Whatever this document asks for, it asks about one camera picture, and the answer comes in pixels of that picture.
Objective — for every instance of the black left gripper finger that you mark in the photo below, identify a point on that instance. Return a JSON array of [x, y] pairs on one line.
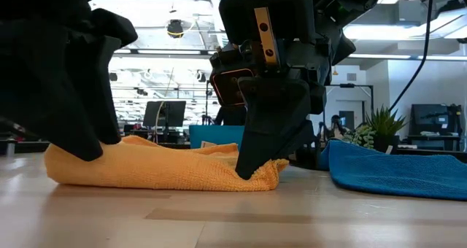
[[104, 95], [47, 87]]

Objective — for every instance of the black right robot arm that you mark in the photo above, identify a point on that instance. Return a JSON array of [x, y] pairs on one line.
[[350, 7]]

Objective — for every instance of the small hanging lamp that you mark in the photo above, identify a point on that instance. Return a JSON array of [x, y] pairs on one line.
[[334, 72]]

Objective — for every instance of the black robot arms pair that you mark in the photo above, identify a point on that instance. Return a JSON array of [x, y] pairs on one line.
[[337, 125]]

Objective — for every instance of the wide black monitor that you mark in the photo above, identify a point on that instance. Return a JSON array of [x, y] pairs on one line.
[[434, 118]]

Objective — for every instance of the dark office desk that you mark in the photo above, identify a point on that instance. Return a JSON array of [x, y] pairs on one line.
[[434, 140]]

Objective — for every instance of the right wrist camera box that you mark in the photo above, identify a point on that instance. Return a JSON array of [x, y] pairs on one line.
[[228, 89]]

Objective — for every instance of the black gantry frame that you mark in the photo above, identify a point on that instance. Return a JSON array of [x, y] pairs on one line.
[[346, 85]]

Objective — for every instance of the potted succulent plant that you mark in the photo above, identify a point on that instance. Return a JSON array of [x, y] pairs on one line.
[[385, 127]]

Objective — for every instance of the blue microfiber towel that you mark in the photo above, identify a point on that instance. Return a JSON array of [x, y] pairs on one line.
[[394, 175]]

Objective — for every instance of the teal plastic basket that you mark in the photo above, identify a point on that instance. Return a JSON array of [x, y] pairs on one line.
[[219, 135]]

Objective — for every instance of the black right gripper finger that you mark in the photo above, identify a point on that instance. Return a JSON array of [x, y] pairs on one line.
[[271, 124], [301, 142]]

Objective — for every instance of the black monitor on stand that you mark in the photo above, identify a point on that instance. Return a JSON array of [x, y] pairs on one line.
[[164, 113]]

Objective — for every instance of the orange microfiber towel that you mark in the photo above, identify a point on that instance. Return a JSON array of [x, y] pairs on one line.
[[164, 171]]

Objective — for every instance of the black ceiling camera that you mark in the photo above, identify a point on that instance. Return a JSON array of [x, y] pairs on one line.
[[175, 28]]

